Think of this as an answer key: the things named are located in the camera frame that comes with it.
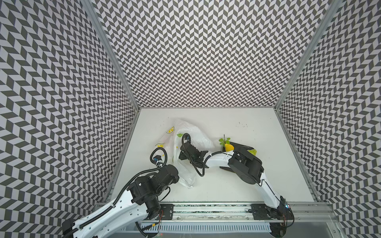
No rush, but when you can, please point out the aluminium front rail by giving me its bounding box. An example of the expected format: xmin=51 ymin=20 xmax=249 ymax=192
xmin=161 ymin=202 xmax=338 ymax=224

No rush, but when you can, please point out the black square tray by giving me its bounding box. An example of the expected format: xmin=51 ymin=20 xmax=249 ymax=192
xmin=218 ymin=142 xmax=257 ymax=173

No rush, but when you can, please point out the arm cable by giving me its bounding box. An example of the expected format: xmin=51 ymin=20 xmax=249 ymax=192
xmin=181 ymin=133 xmax=233 ymax=178
xmin=62 ymin=147 xmax=169 ymax=238

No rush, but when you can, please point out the yellow fake pear with leaves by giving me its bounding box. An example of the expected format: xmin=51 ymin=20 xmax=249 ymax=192
xmin=218 ymin=135 xmax=234 ymax=152

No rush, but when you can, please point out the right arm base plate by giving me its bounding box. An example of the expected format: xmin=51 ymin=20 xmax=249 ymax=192
xmin=249 ymin=203 xmax=294 ymax=221

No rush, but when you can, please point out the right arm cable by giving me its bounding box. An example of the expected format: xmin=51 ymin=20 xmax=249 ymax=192
xmin=181 ymin=133 xmax=233 ymax=178

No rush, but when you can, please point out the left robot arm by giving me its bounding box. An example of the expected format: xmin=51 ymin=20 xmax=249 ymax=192
xmin=62 ymin=165 xmax=180 ymax=238

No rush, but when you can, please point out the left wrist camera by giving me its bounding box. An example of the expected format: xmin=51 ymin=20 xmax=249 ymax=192
xmin=151 ymin=157 xmax=164 ymax=168

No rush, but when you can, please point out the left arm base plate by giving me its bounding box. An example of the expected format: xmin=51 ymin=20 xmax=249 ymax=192
xmin=148 ymin=203 xmax=174 ymax=221

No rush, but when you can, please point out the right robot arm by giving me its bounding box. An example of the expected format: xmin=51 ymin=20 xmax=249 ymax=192
xmin=179 ymin=141 xmax=295 ymax=222

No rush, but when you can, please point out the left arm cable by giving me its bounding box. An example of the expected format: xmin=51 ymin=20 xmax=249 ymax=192
xmin=62 ymin=147 xmax=169 ymax=238

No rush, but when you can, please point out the white plastic bag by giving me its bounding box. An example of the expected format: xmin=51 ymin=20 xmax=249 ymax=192
xmin=155 ymin=119 xmax=215 ymax=188

